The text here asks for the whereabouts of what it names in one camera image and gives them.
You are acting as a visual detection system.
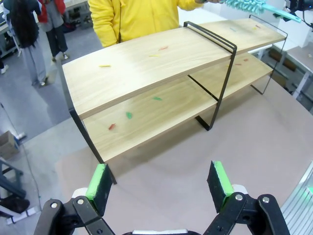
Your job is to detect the background workbench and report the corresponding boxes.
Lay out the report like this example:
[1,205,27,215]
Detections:
[0,13,22,59]

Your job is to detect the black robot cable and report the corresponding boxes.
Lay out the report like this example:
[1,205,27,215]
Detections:
[302,10,313,29]

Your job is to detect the person red jacket black trousers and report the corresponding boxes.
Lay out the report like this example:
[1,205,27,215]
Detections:
[36,0,70,62]

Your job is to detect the grey side table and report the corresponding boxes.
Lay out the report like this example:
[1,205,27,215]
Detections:
[249,45,313,101]

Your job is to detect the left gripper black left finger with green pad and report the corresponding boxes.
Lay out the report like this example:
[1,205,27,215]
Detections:
[34,163,117,235]

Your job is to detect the grey step stool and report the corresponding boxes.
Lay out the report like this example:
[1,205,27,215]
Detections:
[80,9,93,30]

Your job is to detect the aluminium profile rail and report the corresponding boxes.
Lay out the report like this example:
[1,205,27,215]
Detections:
[280,162,313,235]

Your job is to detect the black bag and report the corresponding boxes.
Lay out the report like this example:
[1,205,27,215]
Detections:
[0,196,31,215]

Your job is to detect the teal microfibre duster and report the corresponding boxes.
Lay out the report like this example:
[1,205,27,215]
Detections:
[224,0,302,24]

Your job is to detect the cardboard box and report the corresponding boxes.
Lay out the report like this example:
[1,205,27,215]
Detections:
[0,130,22,160]

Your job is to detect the long-haired person grey trousers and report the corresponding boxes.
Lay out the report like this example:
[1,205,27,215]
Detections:
[4,0,49,87]

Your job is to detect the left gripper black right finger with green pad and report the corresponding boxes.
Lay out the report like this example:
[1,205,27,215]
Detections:
[202,160,291,235]

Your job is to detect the thin floor cable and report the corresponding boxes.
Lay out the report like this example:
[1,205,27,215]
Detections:
[0,102,43,211]

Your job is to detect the person torso yellow hoodie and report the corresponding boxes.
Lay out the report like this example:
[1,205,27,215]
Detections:
[88,0,179,42]

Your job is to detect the dark metal stand frame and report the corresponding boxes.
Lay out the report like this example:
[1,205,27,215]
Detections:
[0,158,27,199]

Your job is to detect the two-tier wooden shelf black frame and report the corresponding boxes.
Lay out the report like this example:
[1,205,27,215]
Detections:
[56,14,287,185]

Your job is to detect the person left forearm yellow sleeve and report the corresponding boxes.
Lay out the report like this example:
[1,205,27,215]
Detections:
[176,0,205,11]

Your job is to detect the person right forearm yellow sleeve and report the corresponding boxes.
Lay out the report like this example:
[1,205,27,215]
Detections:
[88,0,117,48]

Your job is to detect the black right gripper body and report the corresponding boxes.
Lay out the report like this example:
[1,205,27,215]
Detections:
[283,0,313,12]

